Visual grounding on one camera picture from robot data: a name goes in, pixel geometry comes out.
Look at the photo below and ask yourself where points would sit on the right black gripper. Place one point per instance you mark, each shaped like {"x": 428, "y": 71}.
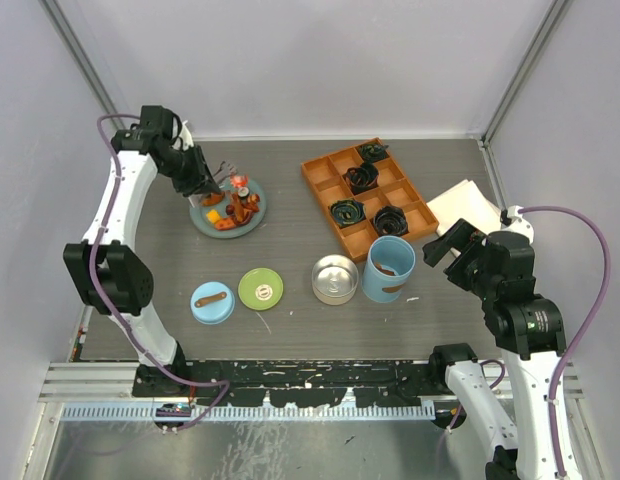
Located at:
{"x": 457, "y": 235}

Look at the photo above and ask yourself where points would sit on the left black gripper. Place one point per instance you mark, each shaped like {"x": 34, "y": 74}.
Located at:
{"x": 200, "y": 179}

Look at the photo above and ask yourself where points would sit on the grey-blue plate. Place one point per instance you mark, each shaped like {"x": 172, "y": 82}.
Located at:
{"x": 198, "y": 219}

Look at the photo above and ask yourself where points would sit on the pile of food pieces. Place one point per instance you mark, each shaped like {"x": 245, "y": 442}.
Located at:
{"x": 234, "y": 207}

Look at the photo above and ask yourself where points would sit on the blue cylindrical lunch container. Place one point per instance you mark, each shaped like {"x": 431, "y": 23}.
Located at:
{"x": 389, "y": 264}

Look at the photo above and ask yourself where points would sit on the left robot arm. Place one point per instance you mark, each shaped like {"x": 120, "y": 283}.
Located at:
{"x": 104, "y": 267}

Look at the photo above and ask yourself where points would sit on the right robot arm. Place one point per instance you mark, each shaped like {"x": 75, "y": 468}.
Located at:
{"x": 534, "y": 443}

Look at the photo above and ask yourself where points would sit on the white folded cloth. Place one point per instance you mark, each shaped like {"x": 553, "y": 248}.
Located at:
{"x": 464, "y": 201}

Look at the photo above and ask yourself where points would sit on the rolled black tie right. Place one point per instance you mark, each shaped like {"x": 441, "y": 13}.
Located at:
{"x": 390, "y": 221}

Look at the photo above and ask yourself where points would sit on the orange wooden compartment tray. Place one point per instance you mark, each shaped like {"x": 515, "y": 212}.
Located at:
{"x": 325, "y": 178}

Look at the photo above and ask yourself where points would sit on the green round lid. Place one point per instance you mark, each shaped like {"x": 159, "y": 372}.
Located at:
{"x": 260, "y": 289}

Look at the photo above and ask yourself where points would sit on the rolled dark tie middle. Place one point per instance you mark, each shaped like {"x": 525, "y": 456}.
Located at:
{"x": 362, "y": 178}

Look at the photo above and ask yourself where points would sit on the silver metal bowl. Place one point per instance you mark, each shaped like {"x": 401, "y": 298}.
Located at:
{"x": 334, "y": 279}

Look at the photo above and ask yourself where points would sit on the rolled dark tie top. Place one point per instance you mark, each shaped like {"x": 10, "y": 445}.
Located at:
{"x": 372, "y": 152}

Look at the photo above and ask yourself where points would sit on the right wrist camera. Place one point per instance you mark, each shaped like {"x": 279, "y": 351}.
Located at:
{"x": 508, "y": 251}

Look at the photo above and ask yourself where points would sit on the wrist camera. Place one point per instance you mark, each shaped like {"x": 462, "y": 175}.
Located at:
{"x": 160, "y": 122}
{"x": 508, "y": 251}

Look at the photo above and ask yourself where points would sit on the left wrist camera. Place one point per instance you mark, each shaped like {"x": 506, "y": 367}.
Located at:
{"x": 160, "y": 122}

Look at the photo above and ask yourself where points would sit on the blue lid with strap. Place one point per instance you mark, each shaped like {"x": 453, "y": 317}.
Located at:
{"x": 212, "y": 303}

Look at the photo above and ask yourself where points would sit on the slotted cable duct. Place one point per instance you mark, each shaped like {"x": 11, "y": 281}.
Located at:
{"x": 178, "y": 412}

